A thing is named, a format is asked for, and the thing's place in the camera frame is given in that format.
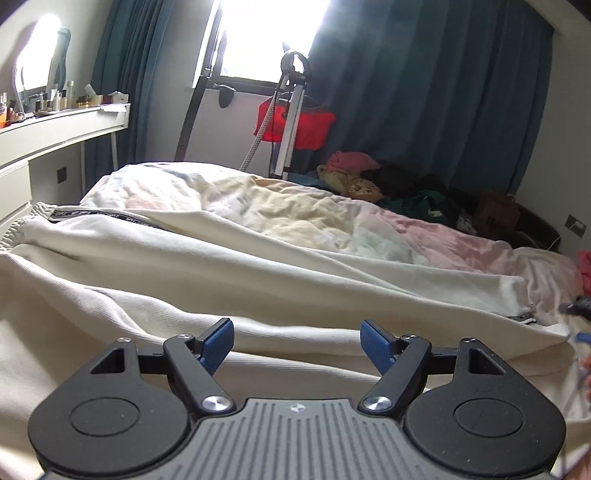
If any teal curtain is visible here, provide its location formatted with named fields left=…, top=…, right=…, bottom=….
left=90, top=0, right=214, bottom=168
left=295, top=0, right=555, bottom=197

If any cream garment with black tape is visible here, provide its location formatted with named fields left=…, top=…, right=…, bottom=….
left=0, top=202, right=574, bottom=480

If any garment steamer stand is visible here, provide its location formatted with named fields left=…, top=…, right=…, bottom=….
left=239, top=50, right=313, bottom=182

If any red hanging garment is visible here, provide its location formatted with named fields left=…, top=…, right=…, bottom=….
left=252, top=98, right=336, bottom=151

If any bright window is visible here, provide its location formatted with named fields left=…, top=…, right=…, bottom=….
left=203, top=0, right=334, bottom=93

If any green cloth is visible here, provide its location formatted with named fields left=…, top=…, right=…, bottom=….
left=378, top=190, right=463, bottom=228

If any lit vanity mirror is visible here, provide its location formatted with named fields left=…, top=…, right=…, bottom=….
left=11, top=13, right=64, bottom=115

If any black curved metal frame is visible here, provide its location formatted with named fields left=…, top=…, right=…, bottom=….
left=174, top=0, right=236, bottom=162

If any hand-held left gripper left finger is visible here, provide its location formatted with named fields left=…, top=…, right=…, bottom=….
left=90, top=318, right=235, bottom=415

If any white dressing table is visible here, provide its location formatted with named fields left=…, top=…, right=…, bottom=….
left=0, top=102, right=132, bottom=234

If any dark cloth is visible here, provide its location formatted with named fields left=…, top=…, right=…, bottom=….
left=360, top=161, right=465, bottom=200

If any row of cosmetic bottles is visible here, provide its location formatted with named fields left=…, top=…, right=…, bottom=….
left=0, top=79, right=110, bottom=126

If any bright pink cloth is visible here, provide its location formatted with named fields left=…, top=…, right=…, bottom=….
left=576, top=249, right=591, bottom=296

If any pastel bed blanket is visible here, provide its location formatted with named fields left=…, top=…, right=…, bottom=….
left=79, top=161, right=586, bottom=334

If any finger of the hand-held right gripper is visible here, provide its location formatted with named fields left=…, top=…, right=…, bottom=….
left=560, top=298, right=591, bottom=320

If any yellow patterned cloth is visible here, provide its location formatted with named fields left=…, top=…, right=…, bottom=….
left=320, top=165, right=385, bottom=202

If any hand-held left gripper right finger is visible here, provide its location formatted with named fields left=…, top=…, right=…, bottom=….
left=359, top=319, right=503, bottom=415

